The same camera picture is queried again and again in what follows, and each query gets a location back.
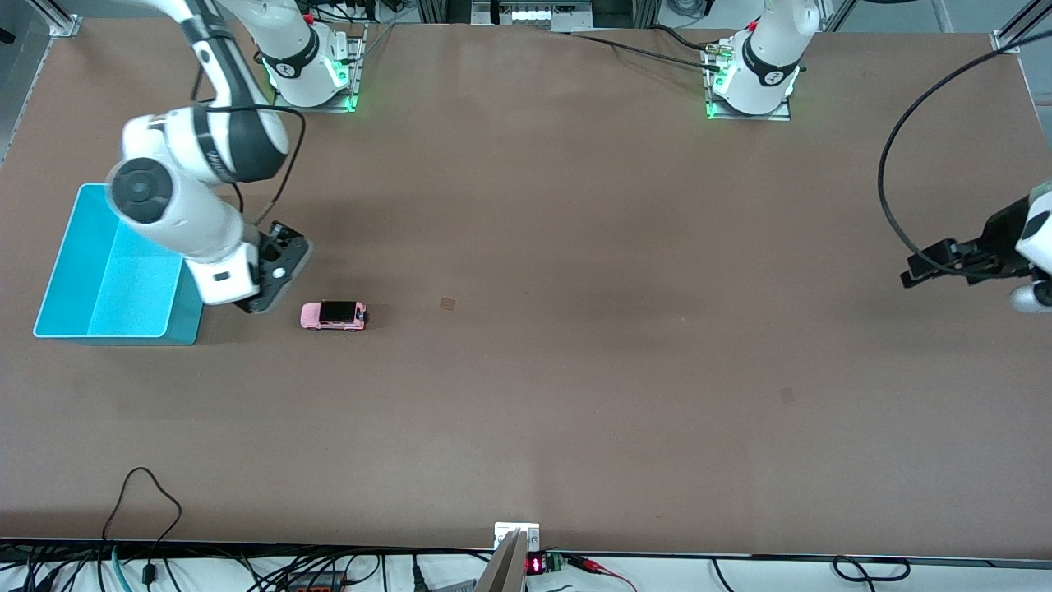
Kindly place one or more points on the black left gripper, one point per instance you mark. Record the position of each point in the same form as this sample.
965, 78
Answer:
1000, 236

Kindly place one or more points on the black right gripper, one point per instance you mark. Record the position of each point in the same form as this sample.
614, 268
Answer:
283, 232

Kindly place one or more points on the pink jeep toy black roof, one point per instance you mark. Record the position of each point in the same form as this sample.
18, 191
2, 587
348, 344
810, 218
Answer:
312, 316

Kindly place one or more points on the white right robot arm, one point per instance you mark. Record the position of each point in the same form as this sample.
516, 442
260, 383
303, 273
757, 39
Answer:
181, 218

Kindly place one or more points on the turquoise plastic bin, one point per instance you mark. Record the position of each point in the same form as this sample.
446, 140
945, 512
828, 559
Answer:
99, 288

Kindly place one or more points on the metal rack equipment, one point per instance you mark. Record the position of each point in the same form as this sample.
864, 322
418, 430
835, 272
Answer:
530, 12

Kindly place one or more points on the red digit display module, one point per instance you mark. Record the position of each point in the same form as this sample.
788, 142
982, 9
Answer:
536, 565

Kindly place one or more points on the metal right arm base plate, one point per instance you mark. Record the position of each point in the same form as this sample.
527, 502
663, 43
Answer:
355, 82

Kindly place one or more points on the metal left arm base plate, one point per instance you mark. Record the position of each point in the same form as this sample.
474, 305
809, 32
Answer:
781, 117

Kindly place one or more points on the aluminium frame corner bracket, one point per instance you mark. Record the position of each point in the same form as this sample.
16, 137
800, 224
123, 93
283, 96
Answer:
66, 25
1004, 43

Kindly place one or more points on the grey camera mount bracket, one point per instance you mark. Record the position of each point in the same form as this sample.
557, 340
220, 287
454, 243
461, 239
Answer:
505, 567

